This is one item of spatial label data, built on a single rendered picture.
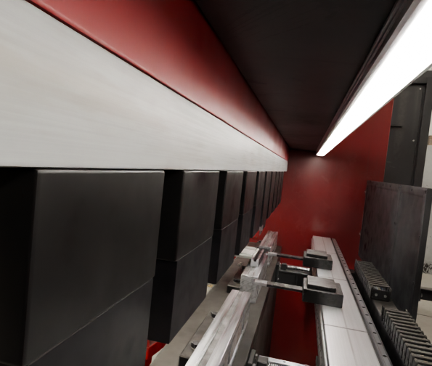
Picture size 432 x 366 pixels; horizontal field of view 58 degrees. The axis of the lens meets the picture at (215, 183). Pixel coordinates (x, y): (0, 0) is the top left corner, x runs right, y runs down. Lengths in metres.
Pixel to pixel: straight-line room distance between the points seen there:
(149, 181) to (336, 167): 2.20
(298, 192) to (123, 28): 2.25
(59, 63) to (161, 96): 0.12
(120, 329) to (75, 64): 0.17
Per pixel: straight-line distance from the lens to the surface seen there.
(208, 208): 0.46
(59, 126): 0.18
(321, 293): 1.17
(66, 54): 0.19
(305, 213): 2.45
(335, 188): 2.45
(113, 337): 0.27
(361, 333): 1.04
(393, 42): 0.33
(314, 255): 1.59
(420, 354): 0.88
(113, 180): 0.23
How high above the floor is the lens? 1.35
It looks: 3 degrees down
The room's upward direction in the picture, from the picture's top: 6 degrees clockwise
